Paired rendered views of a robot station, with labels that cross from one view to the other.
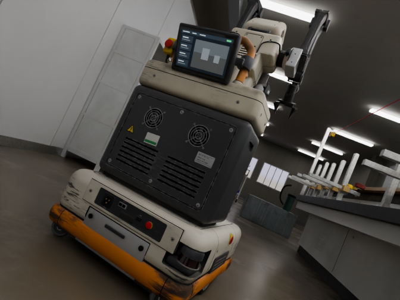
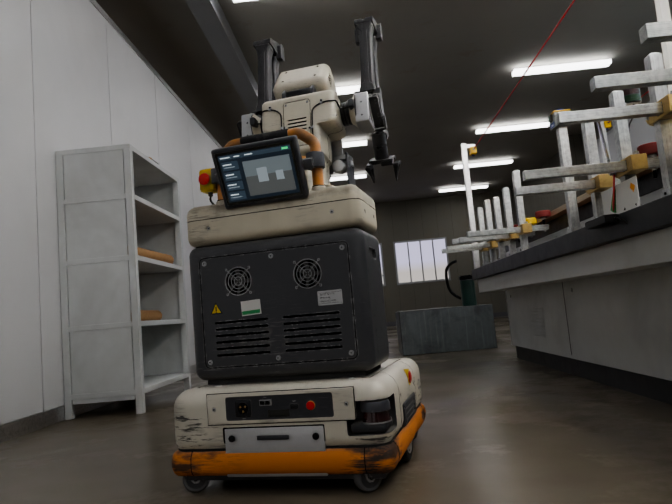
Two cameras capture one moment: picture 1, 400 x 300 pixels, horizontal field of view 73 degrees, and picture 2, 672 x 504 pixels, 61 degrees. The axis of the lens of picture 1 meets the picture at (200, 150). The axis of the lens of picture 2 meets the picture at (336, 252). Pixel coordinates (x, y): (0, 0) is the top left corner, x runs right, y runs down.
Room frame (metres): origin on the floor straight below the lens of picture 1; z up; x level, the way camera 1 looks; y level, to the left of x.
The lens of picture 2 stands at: (-0.59, 0.15, 0.45)
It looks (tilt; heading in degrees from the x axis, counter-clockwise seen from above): 6 degrees up; 353
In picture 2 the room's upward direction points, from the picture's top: 5 degrees counter-clockwise
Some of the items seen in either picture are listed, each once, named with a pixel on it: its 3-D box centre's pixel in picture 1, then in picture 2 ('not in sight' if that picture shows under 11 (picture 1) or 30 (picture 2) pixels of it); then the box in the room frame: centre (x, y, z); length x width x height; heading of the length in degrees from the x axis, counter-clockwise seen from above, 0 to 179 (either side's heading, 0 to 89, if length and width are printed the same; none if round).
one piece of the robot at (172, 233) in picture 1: (129, 213); (279, 406); (0.95, 0.13, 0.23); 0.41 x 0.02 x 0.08; 67
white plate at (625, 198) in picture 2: not in sight; (619, 199); (1.15, -1.04, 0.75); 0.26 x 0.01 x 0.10; 170
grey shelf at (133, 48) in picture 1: (127, 108); (129, 282); (3.25, 1.01, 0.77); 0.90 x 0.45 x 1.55; 170
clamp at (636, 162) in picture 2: not in sight; (630, 166); (1.09, -1.06, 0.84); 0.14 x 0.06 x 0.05; 170
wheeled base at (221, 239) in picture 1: (160, 225); (312, 410); (1.26, 0.03, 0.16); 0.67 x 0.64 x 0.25; 157
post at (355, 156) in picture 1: (346, 178); (520, 212); (2.34, -1.27, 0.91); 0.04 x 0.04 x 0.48; 80
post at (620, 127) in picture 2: not in sight; (625, 160); (1.11, -1.06, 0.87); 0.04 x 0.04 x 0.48; 80
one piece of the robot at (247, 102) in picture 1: (191, 134); (291, 274); (1.17, 0.06, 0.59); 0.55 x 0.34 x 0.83; 67
